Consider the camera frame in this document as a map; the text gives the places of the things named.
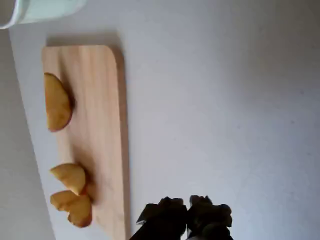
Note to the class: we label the white ceramic bowl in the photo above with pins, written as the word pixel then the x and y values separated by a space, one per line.
pixel 45 12

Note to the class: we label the yellow apple slice red skin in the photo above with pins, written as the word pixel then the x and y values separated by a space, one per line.
pixel 71 177
pixel 75 210
pixel 56 105

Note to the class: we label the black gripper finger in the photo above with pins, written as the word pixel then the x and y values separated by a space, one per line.
pixel 162 220
pixel 210 217

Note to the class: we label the light wooden cutting board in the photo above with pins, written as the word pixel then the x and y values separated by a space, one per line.
pixel 100 125

